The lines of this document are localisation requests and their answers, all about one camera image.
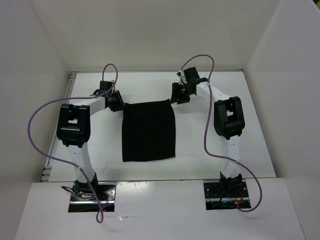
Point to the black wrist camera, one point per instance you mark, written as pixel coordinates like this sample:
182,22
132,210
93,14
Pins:
105,88
192,76

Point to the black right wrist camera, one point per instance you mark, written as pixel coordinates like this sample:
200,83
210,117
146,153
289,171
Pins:
192,76

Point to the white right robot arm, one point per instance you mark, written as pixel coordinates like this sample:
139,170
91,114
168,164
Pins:
228,123

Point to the black skirt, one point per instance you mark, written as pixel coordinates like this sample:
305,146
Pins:
148,131

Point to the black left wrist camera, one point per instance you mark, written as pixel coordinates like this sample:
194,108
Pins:
105,88

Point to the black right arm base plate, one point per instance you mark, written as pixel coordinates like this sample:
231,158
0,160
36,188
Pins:
217,199

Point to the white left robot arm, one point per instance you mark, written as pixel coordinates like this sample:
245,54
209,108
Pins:
74,131

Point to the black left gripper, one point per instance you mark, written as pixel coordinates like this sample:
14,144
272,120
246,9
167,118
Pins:
120,103

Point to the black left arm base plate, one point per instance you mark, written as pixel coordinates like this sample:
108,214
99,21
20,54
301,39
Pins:
85,202

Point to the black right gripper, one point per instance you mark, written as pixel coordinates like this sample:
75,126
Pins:
175,87

